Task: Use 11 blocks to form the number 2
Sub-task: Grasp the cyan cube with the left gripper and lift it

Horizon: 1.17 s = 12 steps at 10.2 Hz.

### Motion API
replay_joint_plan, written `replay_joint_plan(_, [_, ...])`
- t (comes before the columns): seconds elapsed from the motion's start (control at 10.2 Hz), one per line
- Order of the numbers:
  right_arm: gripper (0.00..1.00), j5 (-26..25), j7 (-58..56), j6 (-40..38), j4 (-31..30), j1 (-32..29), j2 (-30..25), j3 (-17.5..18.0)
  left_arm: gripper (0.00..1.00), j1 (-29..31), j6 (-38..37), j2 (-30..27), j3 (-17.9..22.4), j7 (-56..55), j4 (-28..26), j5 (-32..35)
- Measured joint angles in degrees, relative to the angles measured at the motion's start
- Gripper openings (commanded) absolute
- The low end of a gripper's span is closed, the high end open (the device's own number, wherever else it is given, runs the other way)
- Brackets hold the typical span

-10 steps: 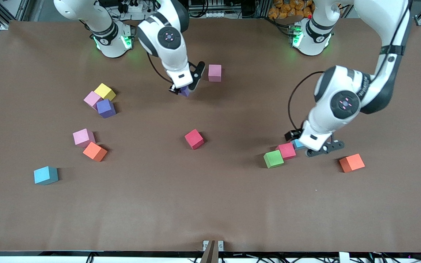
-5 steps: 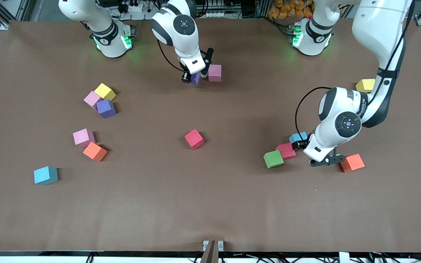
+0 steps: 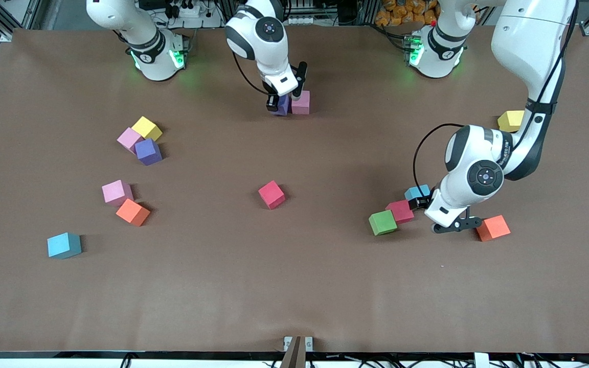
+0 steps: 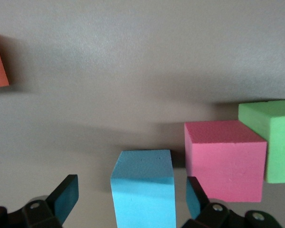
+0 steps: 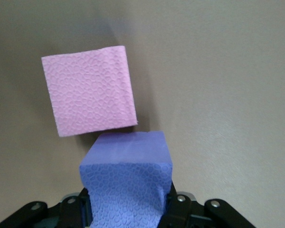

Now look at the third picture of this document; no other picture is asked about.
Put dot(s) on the purple foam block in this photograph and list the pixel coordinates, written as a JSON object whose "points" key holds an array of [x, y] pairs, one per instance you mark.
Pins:
{"points": [[285, 105], [148, 151]]}

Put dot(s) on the cyan foam block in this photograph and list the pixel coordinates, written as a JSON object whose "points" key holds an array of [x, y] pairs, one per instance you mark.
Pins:
{"points": [[417, 191], [63, 244]]}

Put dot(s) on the magenta red foam block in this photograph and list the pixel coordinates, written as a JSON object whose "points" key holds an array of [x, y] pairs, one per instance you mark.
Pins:
{"points": [[400, 211], [271, 194]]}

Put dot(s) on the light pink foam block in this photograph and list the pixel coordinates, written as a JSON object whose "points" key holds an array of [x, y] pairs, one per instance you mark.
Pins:
{"points": [[128, 138], [115, 191], [301, 103]]}

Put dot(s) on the orange foam block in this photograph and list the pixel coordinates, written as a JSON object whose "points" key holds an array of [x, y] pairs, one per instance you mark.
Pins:
{"points": [[494, 229], [132, 211]]}

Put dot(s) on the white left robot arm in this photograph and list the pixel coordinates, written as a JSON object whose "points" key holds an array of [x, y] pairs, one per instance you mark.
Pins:
{"points": [[529, 51]]}

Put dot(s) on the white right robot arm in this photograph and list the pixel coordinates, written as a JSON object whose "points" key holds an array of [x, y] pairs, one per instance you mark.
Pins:
{"points": [[274, 61]]}

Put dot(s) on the green foam block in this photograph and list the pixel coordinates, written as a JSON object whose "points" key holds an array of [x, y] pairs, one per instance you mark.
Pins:
{"points": [[382, 222]]}

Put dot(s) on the small white socket strip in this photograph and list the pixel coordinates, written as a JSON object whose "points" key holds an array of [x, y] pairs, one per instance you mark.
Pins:
{"points": [[302, 20]]}

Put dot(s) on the black equipment rack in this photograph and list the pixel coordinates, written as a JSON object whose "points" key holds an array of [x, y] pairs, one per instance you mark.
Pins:
{"points": [[335, 10]]}

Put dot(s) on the yellow foam block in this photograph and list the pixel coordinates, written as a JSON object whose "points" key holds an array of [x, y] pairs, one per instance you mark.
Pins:
{"points": [[146, 127], [510, 120]]}

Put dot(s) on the table cover mat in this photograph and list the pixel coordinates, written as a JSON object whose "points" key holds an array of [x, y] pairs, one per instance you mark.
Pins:
{"points": [[294, 266]]}

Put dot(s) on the pile of orange objects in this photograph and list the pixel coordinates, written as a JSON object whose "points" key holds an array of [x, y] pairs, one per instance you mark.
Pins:
{"points": [[402, 13]]}

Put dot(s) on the white tag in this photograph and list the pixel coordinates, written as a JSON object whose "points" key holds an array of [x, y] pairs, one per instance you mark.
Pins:
{"points": [[481, 361]]}

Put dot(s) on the camera mount post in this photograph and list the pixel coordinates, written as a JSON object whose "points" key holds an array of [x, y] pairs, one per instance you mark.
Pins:
{"points": [[294, 358]]}

